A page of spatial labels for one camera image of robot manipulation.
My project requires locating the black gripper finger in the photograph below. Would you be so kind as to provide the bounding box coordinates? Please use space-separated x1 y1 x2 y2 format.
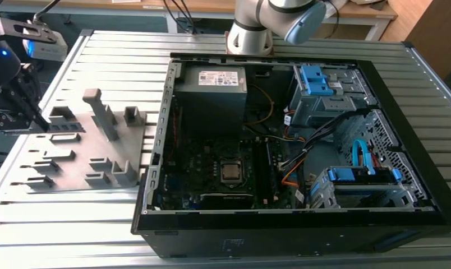
0 108 43 136
19 63 51 134

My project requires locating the grey parts rack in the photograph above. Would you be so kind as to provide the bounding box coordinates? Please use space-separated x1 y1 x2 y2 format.
23 88 148 194

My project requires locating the grey power supply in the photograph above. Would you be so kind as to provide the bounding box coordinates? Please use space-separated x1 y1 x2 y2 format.
173 66 247 141

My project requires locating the green motherboard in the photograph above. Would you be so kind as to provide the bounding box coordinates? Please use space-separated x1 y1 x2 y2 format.
160 137 309 211

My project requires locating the silver CPU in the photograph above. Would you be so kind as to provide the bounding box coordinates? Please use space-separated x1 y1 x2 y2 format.
222 163 243 180

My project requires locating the black graphics card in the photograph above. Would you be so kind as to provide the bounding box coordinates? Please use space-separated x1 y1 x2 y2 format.
199 192 254 210

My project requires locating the black PC case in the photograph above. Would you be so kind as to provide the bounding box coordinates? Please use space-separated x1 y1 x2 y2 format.
130 52 451 259

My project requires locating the empty blue disk carrier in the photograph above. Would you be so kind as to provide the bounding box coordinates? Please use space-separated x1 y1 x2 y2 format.
300 64 342 96

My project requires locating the grey metal drive cage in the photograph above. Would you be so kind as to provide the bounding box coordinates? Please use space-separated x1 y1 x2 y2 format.
288 63 380 132
309 165 421 210

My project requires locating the hard disk in blue carrier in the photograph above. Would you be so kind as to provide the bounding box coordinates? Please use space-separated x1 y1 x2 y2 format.
326 165 403 186

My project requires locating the brown wooden cabinet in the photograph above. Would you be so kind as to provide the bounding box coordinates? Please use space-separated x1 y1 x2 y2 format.
380 0 451 82

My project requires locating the black camera cable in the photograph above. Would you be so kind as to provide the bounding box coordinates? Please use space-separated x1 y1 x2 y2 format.
31 0 62 24

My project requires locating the orange wire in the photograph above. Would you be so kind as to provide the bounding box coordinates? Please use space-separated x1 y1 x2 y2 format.
279 156 309 188

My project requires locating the black cable bundle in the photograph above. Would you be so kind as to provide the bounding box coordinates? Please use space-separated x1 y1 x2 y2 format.
277 106 380 171

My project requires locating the blue SATA cable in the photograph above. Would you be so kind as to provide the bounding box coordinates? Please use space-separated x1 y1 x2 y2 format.
352 138 377 176

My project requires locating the wooden desk white frame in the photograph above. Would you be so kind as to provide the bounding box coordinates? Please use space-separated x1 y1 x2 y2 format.
0 0 399 43

